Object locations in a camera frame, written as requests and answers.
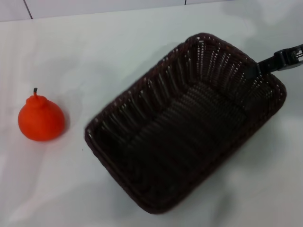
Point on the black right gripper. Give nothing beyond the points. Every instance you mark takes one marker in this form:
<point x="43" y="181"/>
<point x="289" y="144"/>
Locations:
<point x="287" y="58"/>

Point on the dark brown woven basket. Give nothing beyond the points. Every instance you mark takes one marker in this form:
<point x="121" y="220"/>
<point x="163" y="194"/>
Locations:
<point x="180" y="132"/>

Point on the orange pear-shaped toy fruit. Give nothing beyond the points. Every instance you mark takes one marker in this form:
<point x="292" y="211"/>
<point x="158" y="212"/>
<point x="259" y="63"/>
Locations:
<point x="41" y="118"/>

